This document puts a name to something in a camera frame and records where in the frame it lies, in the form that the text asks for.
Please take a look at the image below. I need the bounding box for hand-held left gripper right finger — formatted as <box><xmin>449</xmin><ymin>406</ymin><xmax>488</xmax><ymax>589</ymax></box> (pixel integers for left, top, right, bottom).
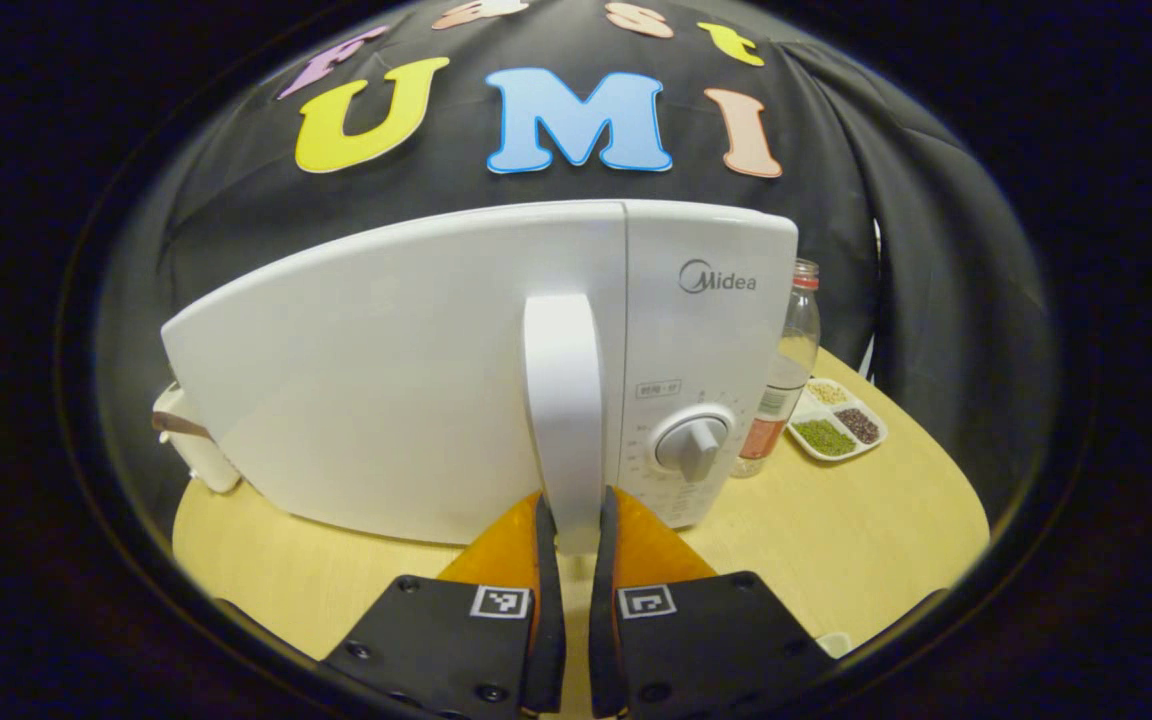
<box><xmin>588</xmin><ymin>485</ymin><xmax>839</xmax><ymax>720</ymax></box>

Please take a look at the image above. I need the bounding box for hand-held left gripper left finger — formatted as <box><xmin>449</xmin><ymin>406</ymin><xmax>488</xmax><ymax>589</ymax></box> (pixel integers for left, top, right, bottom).
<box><xmin>319</xmin><ymin>488</ymin><xmax>569</xmax><ymax>720</ymax></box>

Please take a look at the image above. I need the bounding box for white microwave oven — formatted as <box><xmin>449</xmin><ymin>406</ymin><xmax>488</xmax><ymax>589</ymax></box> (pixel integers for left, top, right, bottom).
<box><xmin>160</xmin><ymin>199</ymin><xmax>799</xmax><ymax>556</ymax></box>

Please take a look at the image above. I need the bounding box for white divided dish of beans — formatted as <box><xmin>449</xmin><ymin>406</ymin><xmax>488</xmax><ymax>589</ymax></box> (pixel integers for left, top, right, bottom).
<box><xmin>786</xmin><ymin>377</ymin><xmax>889</xmax><ymax>463</ymax></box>

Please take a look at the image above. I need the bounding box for clear bottle with red label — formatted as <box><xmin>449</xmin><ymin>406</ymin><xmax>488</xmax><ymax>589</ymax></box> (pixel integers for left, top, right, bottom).
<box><xmin>731</xmin><ymin>258</ymin><xmax>822</xmax><ymax>479</ymax></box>

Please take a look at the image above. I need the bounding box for white box container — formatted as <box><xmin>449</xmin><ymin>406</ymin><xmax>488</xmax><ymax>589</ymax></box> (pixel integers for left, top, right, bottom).
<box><xmin>152</xmin><ymin>382</ymin><xmax>242</xmax><ymax>495</ymax></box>

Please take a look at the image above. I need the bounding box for black backdrop cloth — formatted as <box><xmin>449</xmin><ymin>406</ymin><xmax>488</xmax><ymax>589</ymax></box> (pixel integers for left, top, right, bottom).
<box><xmin>96</xmin><ymin>0</ymin><xmax>1062</xmax><ymax>521</ymax></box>

